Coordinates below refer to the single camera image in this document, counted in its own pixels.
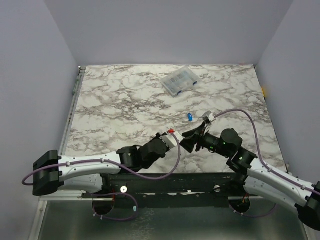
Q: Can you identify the blue key tag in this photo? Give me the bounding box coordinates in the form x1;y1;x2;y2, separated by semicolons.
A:
187;113;193;122

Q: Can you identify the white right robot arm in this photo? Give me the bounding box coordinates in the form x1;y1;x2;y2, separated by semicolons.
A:
180;123;320;231

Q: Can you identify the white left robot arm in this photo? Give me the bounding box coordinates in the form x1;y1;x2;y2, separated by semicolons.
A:
32;133;169;198

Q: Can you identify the clear plastic organizer box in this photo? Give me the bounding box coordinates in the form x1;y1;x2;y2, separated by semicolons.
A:
160;66;199;98

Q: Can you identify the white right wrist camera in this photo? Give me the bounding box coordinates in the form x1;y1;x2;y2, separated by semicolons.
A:
201;111;216;125

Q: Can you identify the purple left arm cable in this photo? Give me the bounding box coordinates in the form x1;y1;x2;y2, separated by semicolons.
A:
21;133;181;186

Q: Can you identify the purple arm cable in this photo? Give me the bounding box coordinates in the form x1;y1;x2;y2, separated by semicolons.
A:
21;133;181;186
213;109;320;195

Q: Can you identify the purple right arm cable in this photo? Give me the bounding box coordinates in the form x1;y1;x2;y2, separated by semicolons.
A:
213;109;320;195

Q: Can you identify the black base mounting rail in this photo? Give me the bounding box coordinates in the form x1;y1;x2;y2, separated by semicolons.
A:
82;173;256;211

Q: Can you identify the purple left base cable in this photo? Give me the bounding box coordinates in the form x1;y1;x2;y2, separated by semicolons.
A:
92;191;140;222

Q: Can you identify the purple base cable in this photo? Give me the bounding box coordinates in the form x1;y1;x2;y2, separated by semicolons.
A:
232;194;278;218
92;191;140;222

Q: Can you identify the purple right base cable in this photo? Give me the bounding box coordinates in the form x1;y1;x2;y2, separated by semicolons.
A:
232;194;278;218

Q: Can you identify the aluminium extrusion frame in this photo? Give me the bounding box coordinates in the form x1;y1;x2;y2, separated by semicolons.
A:
58;66;87;156

